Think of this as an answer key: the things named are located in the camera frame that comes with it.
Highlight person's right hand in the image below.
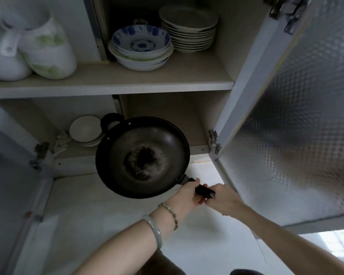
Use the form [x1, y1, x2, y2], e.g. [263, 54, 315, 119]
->
[204, 183, 248, 217]

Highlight person's left hand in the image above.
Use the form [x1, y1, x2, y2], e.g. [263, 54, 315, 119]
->
[164, 178, 209, 224]

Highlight black wok with handle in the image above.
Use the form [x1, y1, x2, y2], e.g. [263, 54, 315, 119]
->
[95, 113, 216, 199]

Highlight person's left forearm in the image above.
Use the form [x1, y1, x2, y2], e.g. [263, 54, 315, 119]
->
[72, 201, 190, 275]

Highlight person's right forearm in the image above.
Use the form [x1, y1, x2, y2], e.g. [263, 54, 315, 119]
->
[237, 204, 344, 275]

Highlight metal door hinge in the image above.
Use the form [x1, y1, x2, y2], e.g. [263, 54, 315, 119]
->
[208, 129, 222, 162]
[263, 0, 311, 35]
[29, 142, 50, 171]

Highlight pale green jade bangle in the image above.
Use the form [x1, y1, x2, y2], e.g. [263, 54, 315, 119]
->
[142, 214, 163, 250]

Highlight person's dark clothing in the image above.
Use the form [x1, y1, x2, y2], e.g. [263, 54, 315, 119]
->
[141, 250, 187, 275]

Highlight textured glass cabinet door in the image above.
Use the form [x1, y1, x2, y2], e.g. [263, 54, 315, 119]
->
[209, 0, 344, 236]

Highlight white kitchen cabinet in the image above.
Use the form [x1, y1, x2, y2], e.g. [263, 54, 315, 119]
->
[0, 0, 276, 181]

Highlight white bowl with blue rim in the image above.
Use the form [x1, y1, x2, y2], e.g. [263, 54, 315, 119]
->
[115, 56, 170, 71]

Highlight wide white bowl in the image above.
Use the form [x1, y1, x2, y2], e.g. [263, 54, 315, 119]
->
[108, 39, 175, 65]

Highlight window with grille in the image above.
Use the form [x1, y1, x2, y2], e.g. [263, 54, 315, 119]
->
[317, 228, 344, 259]

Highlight blue patterned white bowl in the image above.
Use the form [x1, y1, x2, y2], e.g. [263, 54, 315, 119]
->
[112, 25, 172, 59]

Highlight stack of white plates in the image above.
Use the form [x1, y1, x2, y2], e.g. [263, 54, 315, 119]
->
[159, 4, 219, 53]

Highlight white framed cabinet door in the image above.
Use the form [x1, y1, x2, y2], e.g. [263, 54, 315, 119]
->
[0, 120, 55, 275]

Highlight white jug with green print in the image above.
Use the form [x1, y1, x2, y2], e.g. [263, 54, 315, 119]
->
[0, 0, 77, 80]

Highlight plain white pot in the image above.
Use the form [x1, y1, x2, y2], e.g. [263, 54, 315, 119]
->
[0, 13, 32, 82]

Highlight beaded bracelet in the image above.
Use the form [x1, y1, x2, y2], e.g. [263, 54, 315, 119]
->
[158, 202, 179, 231]

